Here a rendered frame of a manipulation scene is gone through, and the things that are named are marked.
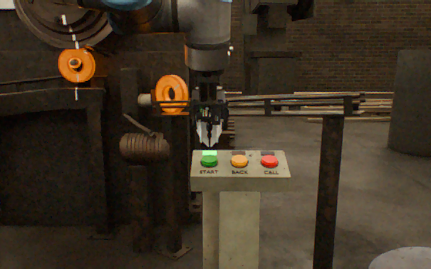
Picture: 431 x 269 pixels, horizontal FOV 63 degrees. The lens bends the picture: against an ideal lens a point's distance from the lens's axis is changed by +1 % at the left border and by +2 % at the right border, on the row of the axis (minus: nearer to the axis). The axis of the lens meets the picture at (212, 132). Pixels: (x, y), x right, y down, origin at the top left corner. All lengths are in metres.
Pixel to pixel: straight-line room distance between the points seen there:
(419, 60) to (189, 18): 2.87
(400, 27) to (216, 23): 7.94
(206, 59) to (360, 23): 7.58
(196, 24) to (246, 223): 0.50
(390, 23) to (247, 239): 7.73
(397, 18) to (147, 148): 7.49
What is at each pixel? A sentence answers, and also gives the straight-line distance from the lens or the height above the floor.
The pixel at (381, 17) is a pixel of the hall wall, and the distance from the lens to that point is 8.37.
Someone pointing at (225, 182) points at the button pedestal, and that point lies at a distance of 0.85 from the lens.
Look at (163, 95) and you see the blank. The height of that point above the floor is 0.70.
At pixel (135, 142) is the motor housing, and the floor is 0.51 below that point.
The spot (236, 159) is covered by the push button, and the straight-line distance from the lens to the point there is 0.87.
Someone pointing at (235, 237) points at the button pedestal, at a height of 0.41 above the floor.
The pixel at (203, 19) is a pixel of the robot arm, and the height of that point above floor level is 0.93.
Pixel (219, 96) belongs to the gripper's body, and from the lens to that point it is 0.73.
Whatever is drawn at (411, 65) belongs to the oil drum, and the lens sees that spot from 3.42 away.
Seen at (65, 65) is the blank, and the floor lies 0.81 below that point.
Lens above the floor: 0.87
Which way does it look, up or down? 13 degrees down
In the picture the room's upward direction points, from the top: straight up
